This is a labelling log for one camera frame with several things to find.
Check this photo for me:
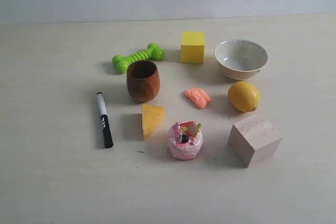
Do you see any orange salmon piece toy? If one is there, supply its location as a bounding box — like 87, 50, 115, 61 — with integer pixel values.
184, 88, 211, 109

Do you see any yellow wooden triangle block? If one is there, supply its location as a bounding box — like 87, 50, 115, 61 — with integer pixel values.
142, 104, 165, 140

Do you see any brown wooden cup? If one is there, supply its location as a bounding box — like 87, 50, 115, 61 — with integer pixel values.
127, 60, 161, 103

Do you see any pink toy cake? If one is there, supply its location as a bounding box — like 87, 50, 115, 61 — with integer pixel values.
166, 121, 204, 160

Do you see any green rubber bone toy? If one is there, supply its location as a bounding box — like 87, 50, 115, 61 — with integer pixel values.
112, 43, 164, 73

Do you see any yellow cube block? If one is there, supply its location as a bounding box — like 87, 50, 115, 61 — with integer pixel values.
180, 31, 205, 63

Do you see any black white marker pen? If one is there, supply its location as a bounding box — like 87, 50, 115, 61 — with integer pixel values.
96, 92, 113, 148

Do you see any yellow lemon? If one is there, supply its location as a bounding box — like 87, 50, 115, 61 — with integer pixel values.
228, 81, 261, 113

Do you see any white speckled ceramic bowl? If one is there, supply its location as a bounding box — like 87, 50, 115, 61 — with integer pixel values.
214, 39, 269, 81

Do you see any plain wooden cube block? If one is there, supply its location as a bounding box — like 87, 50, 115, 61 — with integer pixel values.
228, 113, 282, 168

